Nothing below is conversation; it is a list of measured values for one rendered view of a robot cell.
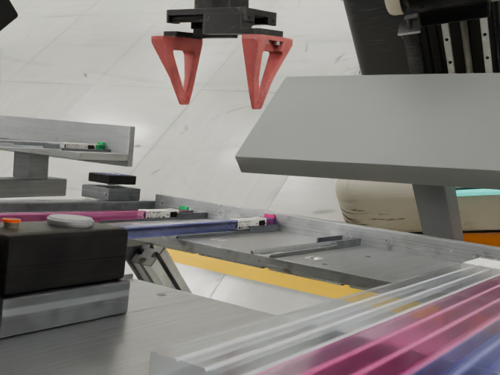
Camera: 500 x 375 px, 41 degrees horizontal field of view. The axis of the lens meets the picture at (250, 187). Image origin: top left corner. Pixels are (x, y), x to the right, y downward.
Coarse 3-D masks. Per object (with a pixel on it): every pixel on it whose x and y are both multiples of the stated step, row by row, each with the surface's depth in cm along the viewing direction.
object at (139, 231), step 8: (136, 224) 64; (144, 224) 64; (152, 224) 65; (160, 224) 65; (168, 224) 66; (176, 224) 67; (184, 224) 68; (192, 224) 69; (200, 224) 70; (208, 224) 71; (216, 224) 72; (224, 224) 73; (232, 224) 75; (272, 224) 82; (128, 232) 61; (136, 232) 62; (144, 232) 63; (152, 232) 64; (160, 232) 65; (168, 232) 66; (176, 232) 67; (184, 232) 68; (192, 232) 69; (200, 232) 70
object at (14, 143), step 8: (0, 144) 92; (8, 144) 94; (16, 144) 95; (24, 144) 96; (32, 144) 97; (40, 144) 98; (48, 144) 99; (56, 144) 100; (64, 144) 102; (96, 144) 107
